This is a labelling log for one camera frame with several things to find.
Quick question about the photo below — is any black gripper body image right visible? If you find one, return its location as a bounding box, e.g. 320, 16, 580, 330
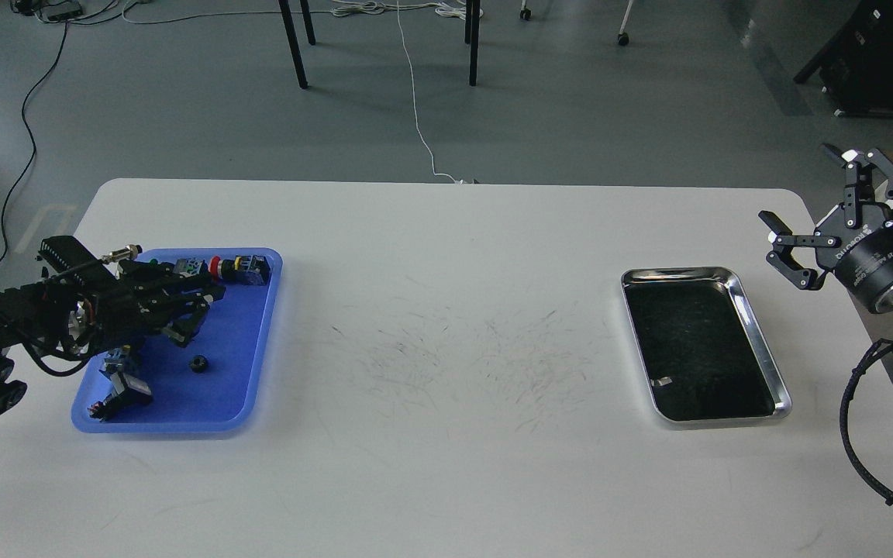
815, 202, 893, 314

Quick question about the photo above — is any image-left gripper finger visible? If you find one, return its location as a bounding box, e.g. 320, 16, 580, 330
117, 262, 226, 311
159, 301, 212, 347

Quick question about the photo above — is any black gear lower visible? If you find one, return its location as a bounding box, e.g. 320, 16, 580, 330
188, 354, 209, 374

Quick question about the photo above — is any black cabinet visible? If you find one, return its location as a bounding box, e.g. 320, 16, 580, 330
793, 1, 893, 118

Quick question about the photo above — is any black table leg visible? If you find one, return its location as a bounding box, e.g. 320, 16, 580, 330
464, 0, 481, 86
278, 0, 316, 91

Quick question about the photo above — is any image-right gripper finger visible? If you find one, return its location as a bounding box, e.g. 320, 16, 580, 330
758, 211, 841, 291
821, 143, 893, 229

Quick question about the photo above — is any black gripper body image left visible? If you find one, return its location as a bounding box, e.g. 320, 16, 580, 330
67, 271, 176, 357

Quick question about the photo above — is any red push button switch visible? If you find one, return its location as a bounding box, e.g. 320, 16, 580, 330
209, 255, 271, 286

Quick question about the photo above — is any white floor cable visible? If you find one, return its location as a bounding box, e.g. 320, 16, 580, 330
329, 0, 483, 185

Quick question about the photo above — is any black table leg right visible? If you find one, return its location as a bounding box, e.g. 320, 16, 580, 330
464, 0, 481, 86

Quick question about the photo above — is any black table leg left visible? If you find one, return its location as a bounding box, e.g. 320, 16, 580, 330
278, 0, 316, 91

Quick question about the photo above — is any blue plastic tray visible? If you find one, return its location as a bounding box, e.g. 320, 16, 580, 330
71, 247, 283, 433

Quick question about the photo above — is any black floor cable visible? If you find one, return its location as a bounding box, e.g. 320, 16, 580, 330
0, 0, 145, 294

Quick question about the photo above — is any silver metal tray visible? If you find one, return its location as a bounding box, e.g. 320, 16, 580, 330
621, 267, 791, 429

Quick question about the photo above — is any black white switch block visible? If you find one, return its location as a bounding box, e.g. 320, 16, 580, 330
88, 372, 153, 422

